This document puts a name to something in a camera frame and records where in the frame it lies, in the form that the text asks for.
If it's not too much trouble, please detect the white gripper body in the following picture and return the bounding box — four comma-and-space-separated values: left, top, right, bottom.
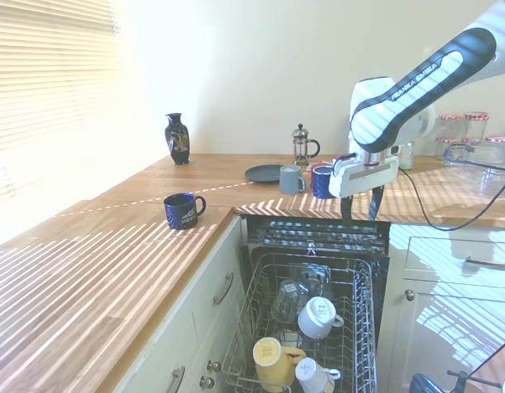
328, 155, 400, 200

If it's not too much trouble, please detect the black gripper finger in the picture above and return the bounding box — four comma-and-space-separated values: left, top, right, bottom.
368, 183, 385, 222
340, 195, 354, 225

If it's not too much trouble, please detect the yellow ceramic mug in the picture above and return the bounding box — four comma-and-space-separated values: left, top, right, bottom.
252, 337, 309, 393

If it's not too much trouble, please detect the blue enamel mug white rim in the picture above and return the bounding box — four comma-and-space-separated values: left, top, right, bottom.
310, 165, 339, 200

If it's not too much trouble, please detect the grey ceramic mug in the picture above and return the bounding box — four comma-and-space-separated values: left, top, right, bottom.
278, 165, 307, 195

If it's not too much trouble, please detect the wide white ceramic mug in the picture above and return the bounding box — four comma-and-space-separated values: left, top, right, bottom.
297, 296, 345, 340

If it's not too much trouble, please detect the dark blue printed mug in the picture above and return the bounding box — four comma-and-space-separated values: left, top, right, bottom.
163, 192, 207, 231

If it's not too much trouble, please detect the slim white ceramic mug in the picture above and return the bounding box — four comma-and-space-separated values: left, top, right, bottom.
294, 357, 342, 393

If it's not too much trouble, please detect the open dishwasher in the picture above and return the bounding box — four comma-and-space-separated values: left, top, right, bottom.
239, 213, 392, 393

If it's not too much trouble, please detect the green white drink can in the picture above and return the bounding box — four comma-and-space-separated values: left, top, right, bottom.
399, 142, 416, 171

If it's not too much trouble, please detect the glass French press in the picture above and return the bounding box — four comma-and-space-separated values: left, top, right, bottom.
291, 123, 321, 166

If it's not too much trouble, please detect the clear drinking glass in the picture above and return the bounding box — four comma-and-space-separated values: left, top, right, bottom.
291, 261, 331, 300

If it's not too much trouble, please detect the dark grey plate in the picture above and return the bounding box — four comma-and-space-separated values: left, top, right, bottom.
244, 164, 290, 184

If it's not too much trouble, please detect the clear glass jar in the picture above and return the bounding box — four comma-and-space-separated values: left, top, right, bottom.
271, 279, 309, 324

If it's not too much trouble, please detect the clear container grey rimmed lid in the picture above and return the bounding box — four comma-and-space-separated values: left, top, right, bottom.
442, 141, 505, 172

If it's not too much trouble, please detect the clear lidless plastic container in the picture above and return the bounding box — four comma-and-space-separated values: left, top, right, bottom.
476, 165, 505, 198

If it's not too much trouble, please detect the white cabinet with panelled door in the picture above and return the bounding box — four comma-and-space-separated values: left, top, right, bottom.
389, 223, 505, 393

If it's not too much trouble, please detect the dark blue painted vase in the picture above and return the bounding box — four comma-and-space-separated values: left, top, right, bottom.
165, 112, 192, 166

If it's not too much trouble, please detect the dark curved stand plate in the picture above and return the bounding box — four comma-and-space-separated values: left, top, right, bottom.
409, 373, 441, 393

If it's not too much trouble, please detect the black screw clamp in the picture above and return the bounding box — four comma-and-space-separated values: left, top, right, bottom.
447, 369, 503, 393

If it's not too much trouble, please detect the cream venetian window blind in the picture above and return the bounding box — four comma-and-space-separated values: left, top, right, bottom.
0, 0, 122, 214

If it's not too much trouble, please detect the wire dish rack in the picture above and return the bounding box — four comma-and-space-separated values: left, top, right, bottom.
221, 252, 378, 393

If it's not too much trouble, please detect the metal bar drawer handle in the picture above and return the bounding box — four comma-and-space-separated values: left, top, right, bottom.
460, 256, 505, 273

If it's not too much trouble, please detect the curved metal drawer handle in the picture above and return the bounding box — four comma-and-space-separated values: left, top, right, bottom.
213, 273, 235, 306
169, 366, 187, 393

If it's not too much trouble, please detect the white cabinet with bar handles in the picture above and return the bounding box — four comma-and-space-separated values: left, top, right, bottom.
112, 216, 247, 393

